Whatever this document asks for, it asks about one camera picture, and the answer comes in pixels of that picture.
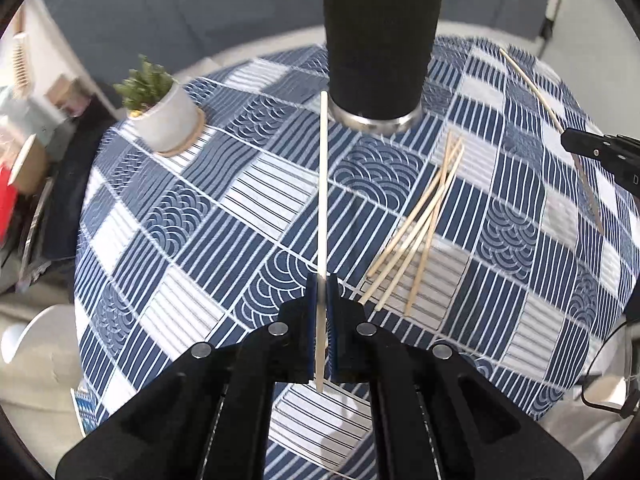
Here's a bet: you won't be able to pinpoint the beige bowl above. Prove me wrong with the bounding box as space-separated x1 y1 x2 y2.
9 132 52 197

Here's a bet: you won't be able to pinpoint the grey cloth backdrop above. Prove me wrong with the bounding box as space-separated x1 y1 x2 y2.
37 0 556 81

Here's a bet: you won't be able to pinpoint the hanging wooden brush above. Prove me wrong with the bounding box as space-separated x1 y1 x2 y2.
12 30 32 99

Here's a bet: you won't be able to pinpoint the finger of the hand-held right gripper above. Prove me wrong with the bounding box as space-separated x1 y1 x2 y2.
560 128 640 192

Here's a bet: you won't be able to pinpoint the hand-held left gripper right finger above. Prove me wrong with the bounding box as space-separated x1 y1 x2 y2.
326 274 584 480

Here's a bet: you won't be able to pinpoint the black side table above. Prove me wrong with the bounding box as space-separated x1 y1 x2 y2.
0 95 120 297

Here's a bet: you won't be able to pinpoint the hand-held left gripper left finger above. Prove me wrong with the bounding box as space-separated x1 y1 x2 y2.
55 274 322 480

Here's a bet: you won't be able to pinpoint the small potted succulent plant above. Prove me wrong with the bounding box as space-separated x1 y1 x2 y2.
114 55 207 158

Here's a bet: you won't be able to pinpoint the white cabinet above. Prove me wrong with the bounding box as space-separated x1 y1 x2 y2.
547 0 640 141

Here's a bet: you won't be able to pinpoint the black cylindrical utensil holder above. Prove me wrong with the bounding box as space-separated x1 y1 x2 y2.
320 0 445 134

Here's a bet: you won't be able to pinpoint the blue white patterned tablecloth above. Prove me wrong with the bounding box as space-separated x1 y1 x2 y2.
74 35 633 480

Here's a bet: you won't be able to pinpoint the black eyeglasses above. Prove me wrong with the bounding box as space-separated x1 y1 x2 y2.
579 305 640 419

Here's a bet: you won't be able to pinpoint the single wooden chopstick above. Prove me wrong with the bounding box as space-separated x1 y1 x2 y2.
499 48 606 235
315 91 330 394

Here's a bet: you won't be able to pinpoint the red bowl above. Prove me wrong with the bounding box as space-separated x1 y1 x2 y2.
0 164 17 242

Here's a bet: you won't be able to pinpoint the pile of wooden chopsticks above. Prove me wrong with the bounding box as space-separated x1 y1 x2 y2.
359 132 466 317

